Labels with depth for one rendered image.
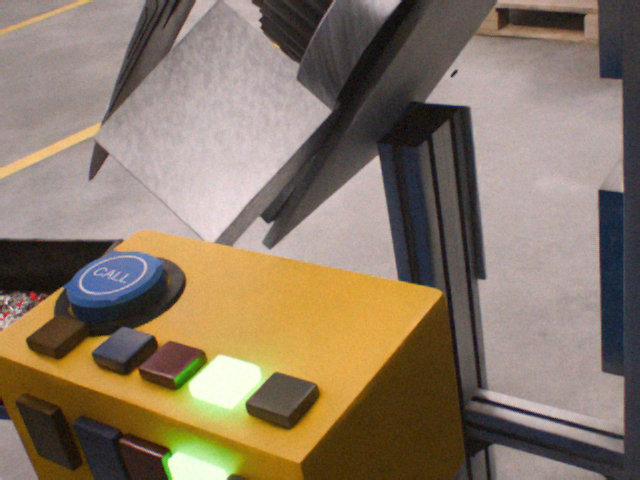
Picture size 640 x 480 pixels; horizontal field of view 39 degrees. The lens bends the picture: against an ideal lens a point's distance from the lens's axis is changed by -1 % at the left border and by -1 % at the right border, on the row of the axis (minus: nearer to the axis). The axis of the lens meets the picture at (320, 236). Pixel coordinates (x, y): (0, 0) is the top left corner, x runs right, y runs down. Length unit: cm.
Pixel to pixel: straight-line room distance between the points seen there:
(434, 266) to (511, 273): 141
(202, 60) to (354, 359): 45
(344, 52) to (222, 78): 11
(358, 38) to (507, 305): 158
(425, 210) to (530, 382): 114
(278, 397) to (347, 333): 4
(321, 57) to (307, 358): 39
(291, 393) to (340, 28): 41
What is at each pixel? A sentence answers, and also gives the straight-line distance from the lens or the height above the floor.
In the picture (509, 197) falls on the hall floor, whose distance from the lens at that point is 263.
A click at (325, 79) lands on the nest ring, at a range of 69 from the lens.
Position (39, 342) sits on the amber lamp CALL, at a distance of 36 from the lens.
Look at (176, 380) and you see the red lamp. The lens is 32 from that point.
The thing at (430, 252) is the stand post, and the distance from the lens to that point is 89.
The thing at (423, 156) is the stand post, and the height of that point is 90.
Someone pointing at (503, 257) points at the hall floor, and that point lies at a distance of 237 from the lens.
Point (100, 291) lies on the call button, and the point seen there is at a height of 108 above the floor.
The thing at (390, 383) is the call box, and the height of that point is 106.
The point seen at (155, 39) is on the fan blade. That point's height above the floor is 102.
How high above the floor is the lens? 126
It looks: 29 degrees down
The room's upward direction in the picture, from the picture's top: 11 degrees counter-clockwise
